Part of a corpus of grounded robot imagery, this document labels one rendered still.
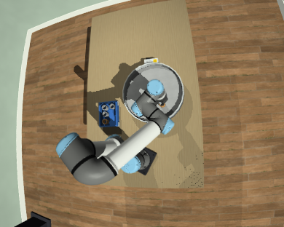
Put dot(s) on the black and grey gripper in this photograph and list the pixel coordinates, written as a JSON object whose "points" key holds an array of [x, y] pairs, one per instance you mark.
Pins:
{"points": [[161, 100]]}

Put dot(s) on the blue crate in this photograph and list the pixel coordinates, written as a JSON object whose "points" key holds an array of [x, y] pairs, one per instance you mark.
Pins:
{"points": [[113, 114]]}

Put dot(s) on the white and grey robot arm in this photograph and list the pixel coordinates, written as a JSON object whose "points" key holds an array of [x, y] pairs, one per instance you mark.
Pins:
{"points": [[97, 162]]}

